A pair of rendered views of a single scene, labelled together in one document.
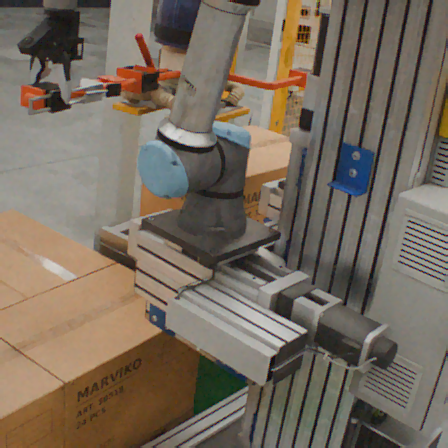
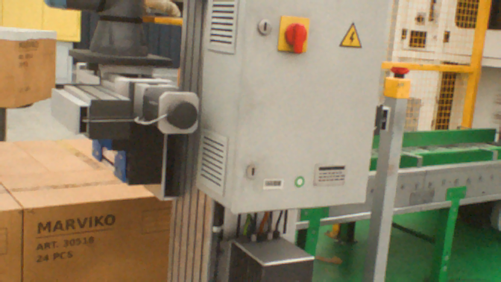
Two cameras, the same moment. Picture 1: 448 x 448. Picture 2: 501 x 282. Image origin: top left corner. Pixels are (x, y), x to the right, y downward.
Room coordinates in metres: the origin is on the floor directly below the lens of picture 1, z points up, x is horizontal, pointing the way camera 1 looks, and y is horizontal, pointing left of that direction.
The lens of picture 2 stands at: (-0.03, -0.94, 1.14)
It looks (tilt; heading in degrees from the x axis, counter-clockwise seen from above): 11 degrees down; 22
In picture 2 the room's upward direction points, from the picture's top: 5 degrees clockwise
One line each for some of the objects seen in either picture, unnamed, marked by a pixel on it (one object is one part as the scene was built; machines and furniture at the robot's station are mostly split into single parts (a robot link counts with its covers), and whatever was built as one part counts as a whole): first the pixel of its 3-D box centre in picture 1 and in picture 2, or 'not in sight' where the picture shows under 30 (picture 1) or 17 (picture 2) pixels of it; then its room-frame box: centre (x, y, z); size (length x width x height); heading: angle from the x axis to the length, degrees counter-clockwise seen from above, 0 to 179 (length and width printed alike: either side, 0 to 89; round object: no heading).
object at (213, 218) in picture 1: (214, 204); (120, 35); (1.37, 0.03, 1.09); 0.15 x 0.15 x 0.10
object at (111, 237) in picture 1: (174, 268); not in sight; (2.04, 0.15, 0.58); 0.70 x 0.03 x 0.06; 57
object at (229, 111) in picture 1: (210, 110); (202, 19); (1.97, 0.10, 1.15); 0.34 x 0.10 x 0.05; 153
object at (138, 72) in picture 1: (137, 78); not in sight; (1.79, 0.29, 1.26); 0.10 x 0.08 x 0.06; 63
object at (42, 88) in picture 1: (44, 95); not in sight; (1.48, 0.46, 1.25); 0.08 x 0.07 x 0.05; 153
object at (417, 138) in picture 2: not in sight; (402, 137); (3.46, -0.46, 0.60); 1.60 x 0.10 x 0.09; 147
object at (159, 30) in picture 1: (192, 32); not in sight; (2.01, 0.18, 1.37); 0.23 x 0.23 x 0.04
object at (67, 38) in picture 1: (60, 35); not in sight; (1.50, 0.43, 1.39); 0.09 x 0.08 x 0.12; 153
